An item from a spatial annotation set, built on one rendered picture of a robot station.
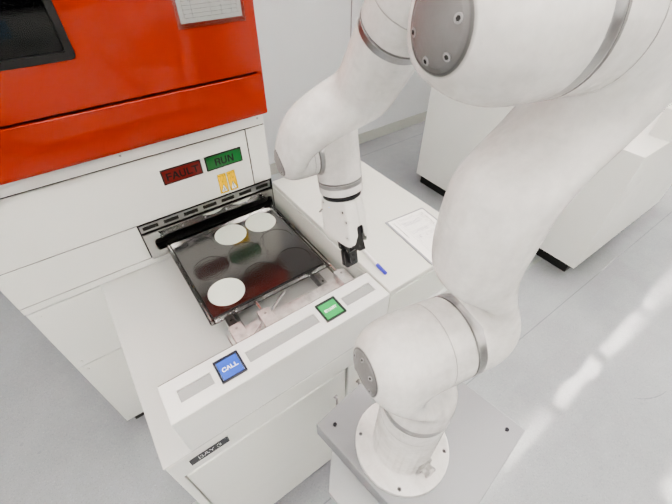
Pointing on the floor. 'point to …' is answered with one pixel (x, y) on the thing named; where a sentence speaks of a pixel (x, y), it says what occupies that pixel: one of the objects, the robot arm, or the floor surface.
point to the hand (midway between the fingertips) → (349, 256)
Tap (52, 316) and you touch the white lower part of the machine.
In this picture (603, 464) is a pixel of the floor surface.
